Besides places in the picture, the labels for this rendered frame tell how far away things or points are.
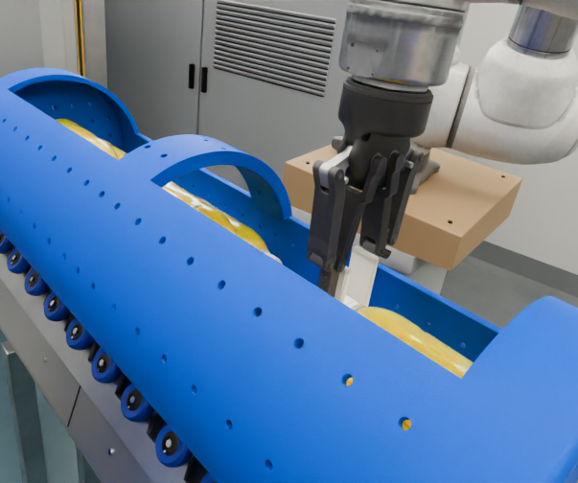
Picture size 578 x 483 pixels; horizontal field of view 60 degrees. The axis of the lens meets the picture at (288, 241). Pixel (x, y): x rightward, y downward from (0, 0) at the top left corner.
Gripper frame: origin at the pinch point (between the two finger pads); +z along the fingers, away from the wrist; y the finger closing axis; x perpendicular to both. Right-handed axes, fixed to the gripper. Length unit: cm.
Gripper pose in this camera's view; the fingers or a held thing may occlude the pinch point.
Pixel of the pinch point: (345, 288)
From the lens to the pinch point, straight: 50.9
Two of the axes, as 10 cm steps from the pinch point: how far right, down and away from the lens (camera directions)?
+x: 6.8, 4.1, -6.1
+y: -7.2, 2.3, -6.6
